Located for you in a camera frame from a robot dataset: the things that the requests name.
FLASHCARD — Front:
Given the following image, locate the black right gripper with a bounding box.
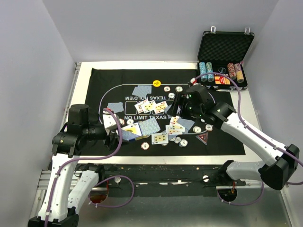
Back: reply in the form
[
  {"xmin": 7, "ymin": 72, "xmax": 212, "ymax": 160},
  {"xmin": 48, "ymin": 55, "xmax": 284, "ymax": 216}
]
[{"xmin": 166, "ymin": 92, "xmax": 204, "ymax": 121}]

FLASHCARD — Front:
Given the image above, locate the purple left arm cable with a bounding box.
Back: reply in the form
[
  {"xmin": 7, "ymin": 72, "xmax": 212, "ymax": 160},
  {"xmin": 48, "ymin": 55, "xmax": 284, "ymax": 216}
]
[{"xmin": 44, "ymin": 108, "xmax": 135, "ymax": 227}]

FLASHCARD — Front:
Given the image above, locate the black poker table mat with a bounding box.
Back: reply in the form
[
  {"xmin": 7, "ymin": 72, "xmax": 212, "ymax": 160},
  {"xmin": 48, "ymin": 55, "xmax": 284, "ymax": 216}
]
[{"xmin": 74, "ymin": 68, "xmax": 246, "ymax": 157}]

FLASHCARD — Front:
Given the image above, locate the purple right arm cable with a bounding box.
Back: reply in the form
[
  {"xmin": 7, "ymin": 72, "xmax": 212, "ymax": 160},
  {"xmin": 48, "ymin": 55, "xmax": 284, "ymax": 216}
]
[{"xmin": 192, "ymin": 72, "xmax": 303, "ymax": 206}]

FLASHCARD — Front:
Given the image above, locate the five of clubs card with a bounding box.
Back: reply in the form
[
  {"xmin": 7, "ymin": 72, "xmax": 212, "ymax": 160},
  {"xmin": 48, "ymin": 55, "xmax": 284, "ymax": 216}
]
[{"xmin": 151, "ymin": 132, "xmax": 169, "ymax": 145}]

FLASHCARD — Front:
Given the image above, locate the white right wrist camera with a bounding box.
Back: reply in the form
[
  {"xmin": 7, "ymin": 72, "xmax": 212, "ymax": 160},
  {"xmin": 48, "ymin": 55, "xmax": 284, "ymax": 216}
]
[{"xmin": 189, "ymin": 78, "xmax": 199, "ymax": 87}]

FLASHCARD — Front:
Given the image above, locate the blue playing card deck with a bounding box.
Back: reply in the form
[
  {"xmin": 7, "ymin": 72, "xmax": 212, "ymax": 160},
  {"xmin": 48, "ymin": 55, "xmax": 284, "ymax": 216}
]
[{"xmin": 121, "ymin": 118, "xmax": 160, "ymax": 141}]

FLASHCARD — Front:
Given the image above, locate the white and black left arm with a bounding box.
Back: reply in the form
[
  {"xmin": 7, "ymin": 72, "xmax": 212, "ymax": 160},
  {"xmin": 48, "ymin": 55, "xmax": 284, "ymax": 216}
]
[{"xmin": 28, "ymin": 104, "xmax": 123, "ymax": 227}]

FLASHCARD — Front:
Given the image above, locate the yellow round dealer button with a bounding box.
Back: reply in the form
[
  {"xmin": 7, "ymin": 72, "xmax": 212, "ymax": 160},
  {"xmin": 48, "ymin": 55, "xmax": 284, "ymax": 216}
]
[{"xmin": 152, "ymin": 80, "xmax": 161, "ymax": 87}]

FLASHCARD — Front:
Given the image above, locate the five of spades card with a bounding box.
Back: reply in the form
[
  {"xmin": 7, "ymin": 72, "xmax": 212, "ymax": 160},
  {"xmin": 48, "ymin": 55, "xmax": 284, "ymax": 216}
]
[{"xmin": 143, "ymin": 100, "xmax": 156, "ymax": 113}]

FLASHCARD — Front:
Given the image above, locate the black aluminium poker chip case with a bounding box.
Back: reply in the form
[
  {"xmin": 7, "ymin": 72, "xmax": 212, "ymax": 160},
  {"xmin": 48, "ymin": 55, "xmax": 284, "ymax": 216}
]
[{"xmin": 197, "ymin": 26, "xmax": 255, "ymax": 90}]

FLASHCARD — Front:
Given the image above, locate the light blue chip row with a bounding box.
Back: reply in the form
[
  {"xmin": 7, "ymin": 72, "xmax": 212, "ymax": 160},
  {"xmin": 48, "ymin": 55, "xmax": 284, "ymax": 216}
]
[{"xmin": 199, "ymin": 62, "xmax": 207, "ymax": 82}]

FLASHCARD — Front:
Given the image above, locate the ace face up card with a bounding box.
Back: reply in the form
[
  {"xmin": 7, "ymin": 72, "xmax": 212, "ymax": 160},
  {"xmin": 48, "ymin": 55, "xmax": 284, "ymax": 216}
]
[{"xmin": 166, "ymin": 125, "xmax": 185, "ymax": 135}]

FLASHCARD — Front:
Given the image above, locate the nine of diamonds card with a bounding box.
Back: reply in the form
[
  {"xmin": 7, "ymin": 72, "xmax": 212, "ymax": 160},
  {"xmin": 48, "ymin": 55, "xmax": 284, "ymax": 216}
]
[{"xmin": 154, "ymin": 101, "xmax": 168, "ymax": 114}]

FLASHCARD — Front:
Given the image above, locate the red brown chip row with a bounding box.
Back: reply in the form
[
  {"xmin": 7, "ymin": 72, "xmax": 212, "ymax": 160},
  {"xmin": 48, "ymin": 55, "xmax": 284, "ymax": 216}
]
[{"xmin": 227, "ymin": 63, "xmax": 236, "ymax": 80}]

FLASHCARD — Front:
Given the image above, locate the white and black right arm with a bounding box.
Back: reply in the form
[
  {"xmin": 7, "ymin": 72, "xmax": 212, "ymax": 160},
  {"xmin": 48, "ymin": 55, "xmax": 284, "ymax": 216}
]
[{"xmin": 167, "ymin": 85, "xmax": 300, "ymax": 190}]

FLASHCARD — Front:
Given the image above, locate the green chip row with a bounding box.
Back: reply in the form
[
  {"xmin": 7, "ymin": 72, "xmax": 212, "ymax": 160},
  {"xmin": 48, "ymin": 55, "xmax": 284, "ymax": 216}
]
[{"xmin": 205, "ymin": 62, "xmax": 214, "ymax": 82}]

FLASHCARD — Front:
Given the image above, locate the purple tan chip row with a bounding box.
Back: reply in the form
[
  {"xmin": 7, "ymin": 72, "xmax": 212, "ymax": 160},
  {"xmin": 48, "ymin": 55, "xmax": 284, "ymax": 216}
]
[{"xmin": 234, "ymin": 63, "xmax": 244, "ymax": 83}]

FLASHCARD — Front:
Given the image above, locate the king of diamonds card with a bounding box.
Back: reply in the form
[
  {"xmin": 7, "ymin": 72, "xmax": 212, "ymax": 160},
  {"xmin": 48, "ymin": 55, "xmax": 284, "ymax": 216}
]
[{"xmin": 134, "ymin": 100, "xmax": 148, "ymax": 113}]

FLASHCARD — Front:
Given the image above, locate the red orange card box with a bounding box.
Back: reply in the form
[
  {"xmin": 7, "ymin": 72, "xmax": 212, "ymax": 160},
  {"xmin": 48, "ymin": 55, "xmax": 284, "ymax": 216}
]
[{"xmin": 214, "ymin": 74, "xmax": 231, "ymax": 85}]

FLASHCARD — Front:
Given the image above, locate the aluminium mounting rail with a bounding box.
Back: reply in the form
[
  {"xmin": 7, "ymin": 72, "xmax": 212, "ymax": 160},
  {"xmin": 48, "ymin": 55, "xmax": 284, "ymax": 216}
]
[{"xmin": 37, "ymin": 168, "xmax": 290, "ymax": 190}]

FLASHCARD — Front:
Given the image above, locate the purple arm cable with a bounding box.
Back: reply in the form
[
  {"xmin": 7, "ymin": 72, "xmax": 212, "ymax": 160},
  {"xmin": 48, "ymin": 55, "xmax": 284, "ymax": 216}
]
[
  {"xmin": 192, "ymin": 72, "xmax": 303, "ymax": 206},
  {"xmin": 44, "ymin": 108, "xmax": 135, "ymax": 227}
]

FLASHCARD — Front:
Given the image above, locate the red triangular dealer marker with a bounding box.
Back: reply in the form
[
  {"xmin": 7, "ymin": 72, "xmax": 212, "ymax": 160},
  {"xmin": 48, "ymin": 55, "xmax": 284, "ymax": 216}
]
[{"xmin": 196, "ymin": 132, "xmax": 208, "ymax": 145}]

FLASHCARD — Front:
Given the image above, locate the red white 100 chip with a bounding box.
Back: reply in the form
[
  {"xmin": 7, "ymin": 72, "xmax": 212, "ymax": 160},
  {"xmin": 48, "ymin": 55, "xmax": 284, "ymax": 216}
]
[{"xmin": 119, "ymin": 119, "xmax": 125, "ymax": 125}]

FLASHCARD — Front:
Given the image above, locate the red face up card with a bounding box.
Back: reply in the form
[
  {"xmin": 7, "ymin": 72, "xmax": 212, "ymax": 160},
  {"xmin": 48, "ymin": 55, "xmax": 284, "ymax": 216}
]
[{"xmin": 169, "ymin": 116, "xmax": 179, "ymax": 125}]

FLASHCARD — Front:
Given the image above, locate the blue back card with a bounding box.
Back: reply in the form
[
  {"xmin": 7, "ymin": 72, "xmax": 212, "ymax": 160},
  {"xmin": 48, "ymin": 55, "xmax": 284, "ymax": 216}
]
[
  {"xmin": 132, "ymin": 85, "xmax": 152, "ymax": 97},
  {"xmin": 107, "ymin": 102, "xmax": 124, "ymax": 113},
  {"xmin": 177, "ymin": 118, "xmax": 195, "ymax": 133},
  {"xmin": 164, "ymin": 105, "xmax": 173, "ymax": 116}
]

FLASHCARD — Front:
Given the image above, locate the red white chip near edge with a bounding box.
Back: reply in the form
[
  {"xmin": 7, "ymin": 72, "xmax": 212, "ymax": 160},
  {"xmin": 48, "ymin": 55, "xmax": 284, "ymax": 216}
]
[{"xmin": 141, "ymin": 142, "xmax": 150, "ymax": 150}]

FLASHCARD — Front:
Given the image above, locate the blue white chip stack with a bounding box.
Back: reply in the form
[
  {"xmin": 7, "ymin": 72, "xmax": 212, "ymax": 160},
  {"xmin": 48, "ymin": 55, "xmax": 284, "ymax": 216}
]
[{"xmin": 179, "ymin": 139, "xmax": 188, "ymax": 147}]

